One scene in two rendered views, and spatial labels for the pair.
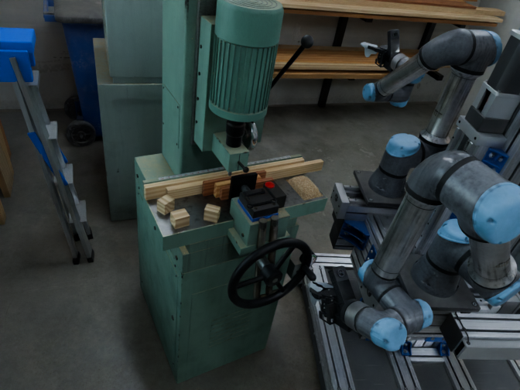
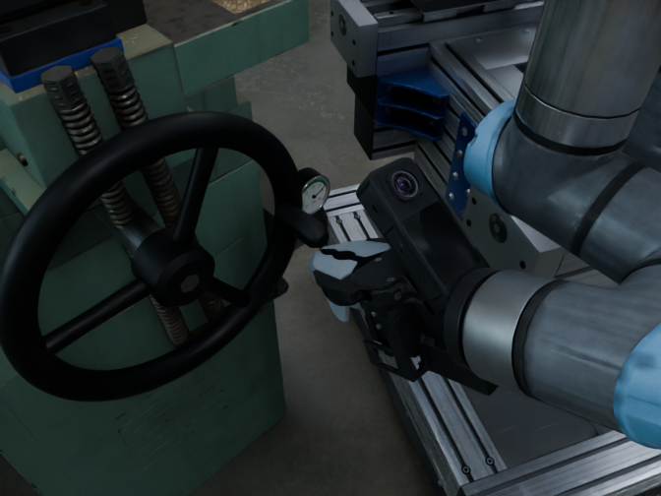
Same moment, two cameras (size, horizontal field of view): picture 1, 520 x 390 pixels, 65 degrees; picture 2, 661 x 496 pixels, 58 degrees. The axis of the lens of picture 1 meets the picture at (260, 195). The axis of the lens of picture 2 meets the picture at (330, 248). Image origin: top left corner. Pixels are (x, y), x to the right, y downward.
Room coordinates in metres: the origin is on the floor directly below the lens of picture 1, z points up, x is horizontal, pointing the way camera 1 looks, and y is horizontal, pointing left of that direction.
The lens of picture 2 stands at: (0.50, -0.16, 1.20)
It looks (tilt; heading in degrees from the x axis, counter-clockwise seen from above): 47 degrees down; 352
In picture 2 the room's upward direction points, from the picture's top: straight up
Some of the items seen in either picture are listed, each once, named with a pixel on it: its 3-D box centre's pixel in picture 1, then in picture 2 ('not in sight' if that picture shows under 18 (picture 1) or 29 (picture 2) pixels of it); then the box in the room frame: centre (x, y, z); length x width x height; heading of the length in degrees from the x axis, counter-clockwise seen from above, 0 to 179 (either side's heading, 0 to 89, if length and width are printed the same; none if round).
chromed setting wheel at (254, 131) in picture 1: (248, 133); not in sight; (1.32, 0.08, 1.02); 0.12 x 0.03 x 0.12; 34
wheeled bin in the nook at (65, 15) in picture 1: (102, 71); not in sight; (2.78, 1.28, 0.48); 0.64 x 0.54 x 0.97; 118
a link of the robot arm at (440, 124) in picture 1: (449, 104); not in sight; (1.51, -0.64, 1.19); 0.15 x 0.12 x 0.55; 115
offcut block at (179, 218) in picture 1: (179, 218); not in sight; (0.91, 0.22, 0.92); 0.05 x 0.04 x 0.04; 128
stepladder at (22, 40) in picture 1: (50, 162); not in sight; (1.50, 0.98, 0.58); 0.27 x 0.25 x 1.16; 116
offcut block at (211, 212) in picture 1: (212, 213); not in sight; (0.96, 0.14, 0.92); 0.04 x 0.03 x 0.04; 85
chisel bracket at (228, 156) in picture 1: (230, 152); not in sight; (1.16, 0.12, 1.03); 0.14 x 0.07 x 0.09; 34
